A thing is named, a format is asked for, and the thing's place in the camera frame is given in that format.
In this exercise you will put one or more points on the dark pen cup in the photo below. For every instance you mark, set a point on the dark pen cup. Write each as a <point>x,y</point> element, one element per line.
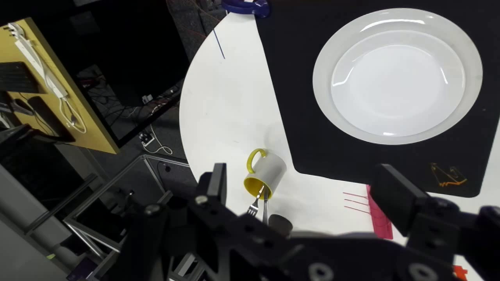
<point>281,224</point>

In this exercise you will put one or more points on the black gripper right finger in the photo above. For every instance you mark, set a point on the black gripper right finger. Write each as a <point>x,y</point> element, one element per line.
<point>395,197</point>

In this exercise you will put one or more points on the blue clamp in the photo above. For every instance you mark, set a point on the blue clamp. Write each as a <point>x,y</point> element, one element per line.
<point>244,7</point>

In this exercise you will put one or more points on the black placemat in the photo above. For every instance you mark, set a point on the black placemat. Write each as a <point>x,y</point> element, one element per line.
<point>291,104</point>

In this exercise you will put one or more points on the wooden desk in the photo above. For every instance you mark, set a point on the wooden desk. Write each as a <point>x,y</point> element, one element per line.
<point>88,111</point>

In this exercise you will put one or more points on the small white plate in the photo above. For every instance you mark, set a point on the small white plate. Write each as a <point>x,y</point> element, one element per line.
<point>395,83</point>

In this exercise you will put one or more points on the large white plate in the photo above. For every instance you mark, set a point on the large white plate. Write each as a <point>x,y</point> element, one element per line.
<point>322,99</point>

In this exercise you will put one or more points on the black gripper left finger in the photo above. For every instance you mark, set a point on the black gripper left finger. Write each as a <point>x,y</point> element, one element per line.
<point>217,182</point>

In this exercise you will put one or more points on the white mug yellow interior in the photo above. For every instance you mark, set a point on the white mug yellow interior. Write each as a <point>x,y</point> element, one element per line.
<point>267,174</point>

